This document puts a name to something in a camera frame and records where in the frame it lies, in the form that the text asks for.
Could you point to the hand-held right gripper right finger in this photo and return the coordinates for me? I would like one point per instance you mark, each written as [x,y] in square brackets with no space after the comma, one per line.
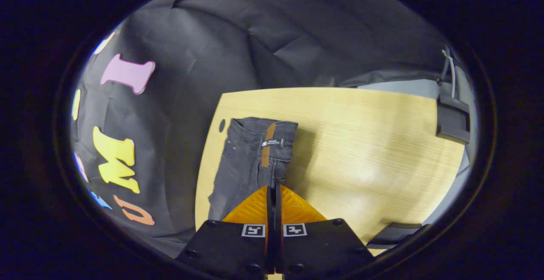
[316,246]

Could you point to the black jeans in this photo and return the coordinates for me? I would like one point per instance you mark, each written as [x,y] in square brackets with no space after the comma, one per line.
[242,165]

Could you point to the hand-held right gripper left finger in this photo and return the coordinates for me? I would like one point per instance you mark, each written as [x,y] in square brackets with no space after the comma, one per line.
[229,246]

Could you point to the black curved bar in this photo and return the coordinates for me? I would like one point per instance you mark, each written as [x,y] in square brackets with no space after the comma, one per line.
[395,233]

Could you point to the black box-shaped object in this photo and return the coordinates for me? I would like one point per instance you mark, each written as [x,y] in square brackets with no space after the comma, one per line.
[452,120]

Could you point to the black backdrop cloth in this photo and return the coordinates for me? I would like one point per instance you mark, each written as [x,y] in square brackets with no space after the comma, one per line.
[204,59]

